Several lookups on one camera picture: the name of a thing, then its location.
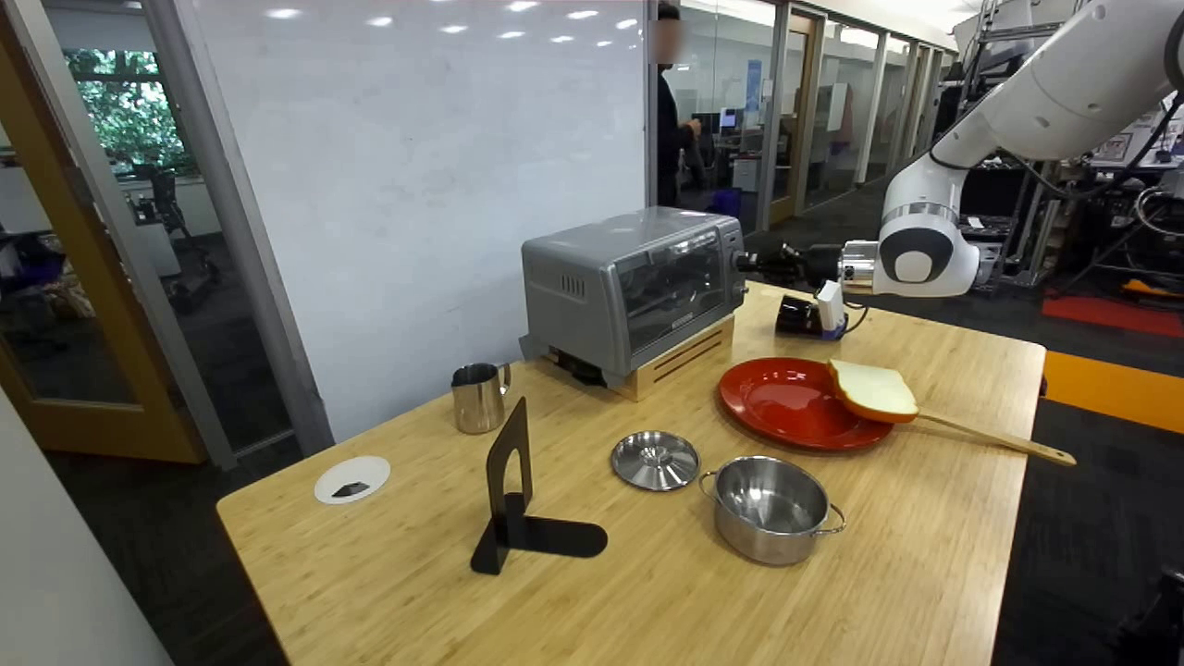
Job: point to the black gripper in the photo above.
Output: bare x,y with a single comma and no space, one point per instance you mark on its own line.
810,261

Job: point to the silver oven knob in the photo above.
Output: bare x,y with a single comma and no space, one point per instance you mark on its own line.
736,261

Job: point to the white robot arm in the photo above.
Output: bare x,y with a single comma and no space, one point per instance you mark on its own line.
1061,87

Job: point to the wooden board under oven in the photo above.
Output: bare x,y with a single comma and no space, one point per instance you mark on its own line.
685,352

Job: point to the silver toaster oven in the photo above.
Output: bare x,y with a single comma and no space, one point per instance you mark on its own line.
578,299

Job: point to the red round plate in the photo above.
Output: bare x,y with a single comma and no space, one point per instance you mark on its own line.
777,401

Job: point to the person in dark clothing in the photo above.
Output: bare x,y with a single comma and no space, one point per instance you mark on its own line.
669,125

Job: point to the pale bread slice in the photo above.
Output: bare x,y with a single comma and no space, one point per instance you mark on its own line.
875,389

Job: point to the steel pot lid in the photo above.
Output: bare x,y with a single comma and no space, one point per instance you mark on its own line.
658,459

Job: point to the small steel pot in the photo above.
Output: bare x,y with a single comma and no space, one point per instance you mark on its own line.
771,521

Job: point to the wooden spoon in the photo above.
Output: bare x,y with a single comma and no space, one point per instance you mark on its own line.
985,436

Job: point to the steel cup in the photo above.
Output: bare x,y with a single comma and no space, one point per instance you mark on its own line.
480,396

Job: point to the black angled stand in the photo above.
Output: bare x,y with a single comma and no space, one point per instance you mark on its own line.
507,468

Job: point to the red floor mat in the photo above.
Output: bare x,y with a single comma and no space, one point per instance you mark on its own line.
1117,315

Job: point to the orange floor mat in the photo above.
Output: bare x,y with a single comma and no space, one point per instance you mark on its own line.
1117,393

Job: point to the white round table grommet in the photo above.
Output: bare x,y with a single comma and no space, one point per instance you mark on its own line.
353,478

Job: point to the wooden framed glass door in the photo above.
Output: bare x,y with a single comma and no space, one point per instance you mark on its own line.
123,420

